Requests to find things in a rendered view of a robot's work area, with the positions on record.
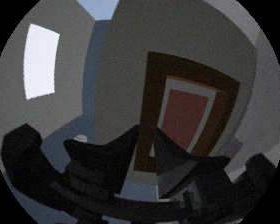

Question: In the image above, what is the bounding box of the brown picture frame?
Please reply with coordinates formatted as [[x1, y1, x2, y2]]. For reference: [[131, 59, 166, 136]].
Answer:
[[133, 51, 241, 173]]

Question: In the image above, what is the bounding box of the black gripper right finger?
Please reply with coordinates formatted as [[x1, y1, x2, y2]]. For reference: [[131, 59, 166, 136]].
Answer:
[[153, 127, 230, 200]]

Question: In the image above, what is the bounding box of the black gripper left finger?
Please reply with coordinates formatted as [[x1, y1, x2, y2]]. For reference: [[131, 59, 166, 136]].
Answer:
[[63, 125, 140, 194]]

